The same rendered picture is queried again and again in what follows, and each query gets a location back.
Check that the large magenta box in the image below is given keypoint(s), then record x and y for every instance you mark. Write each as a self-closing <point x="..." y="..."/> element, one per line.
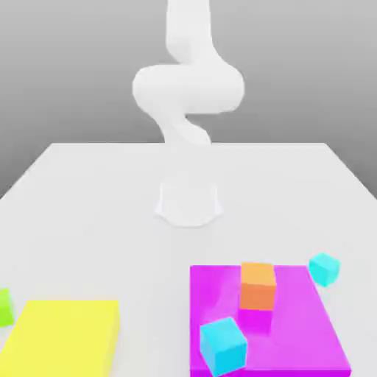
<point x="297" y="318"/>

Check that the small green cube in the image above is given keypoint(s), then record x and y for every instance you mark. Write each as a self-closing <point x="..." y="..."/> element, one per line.
<point x="4" y="307"/>

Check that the small blue cube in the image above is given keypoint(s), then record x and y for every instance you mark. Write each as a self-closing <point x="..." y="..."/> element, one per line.
<point x="223" y="347"/>

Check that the small orange cube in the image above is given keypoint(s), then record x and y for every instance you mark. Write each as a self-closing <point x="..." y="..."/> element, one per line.
<point x="257" y="290"/>

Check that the small turquoise cube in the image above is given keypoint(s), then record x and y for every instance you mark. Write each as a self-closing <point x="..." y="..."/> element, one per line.
<point x="324" y="269"/>

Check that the large yellow box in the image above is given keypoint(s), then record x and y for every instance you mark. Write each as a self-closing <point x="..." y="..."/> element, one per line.
<point x="64" y="335"/>

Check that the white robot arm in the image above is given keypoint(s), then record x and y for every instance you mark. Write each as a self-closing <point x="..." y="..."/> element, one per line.
<point x="188" y="88"/>

